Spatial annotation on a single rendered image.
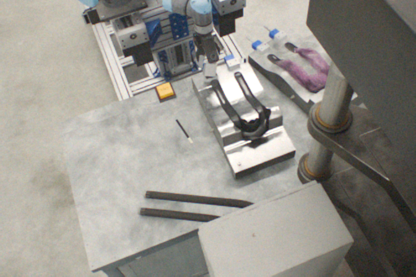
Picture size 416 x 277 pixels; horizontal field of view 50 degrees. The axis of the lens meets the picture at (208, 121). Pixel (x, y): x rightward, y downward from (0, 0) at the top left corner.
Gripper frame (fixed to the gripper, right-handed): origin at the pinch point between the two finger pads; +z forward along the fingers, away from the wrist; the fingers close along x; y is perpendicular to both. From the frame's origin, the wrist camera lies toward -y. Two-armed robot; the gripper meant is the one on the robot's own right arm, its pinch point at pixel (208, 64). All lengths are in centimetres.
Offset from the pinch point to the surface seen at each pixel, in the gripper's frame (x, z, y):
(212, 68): -0.9, 1.7, -1.3
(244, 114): -3.9, 1.5, -28.6
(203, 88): 5.8, 5.6, -6.9
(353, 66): 1, -91, -84
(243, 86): -10.7, 6.4, -12.1
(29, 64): 98, 95, 133
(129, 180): 48, 15, -31
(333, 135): -4, -59, -80
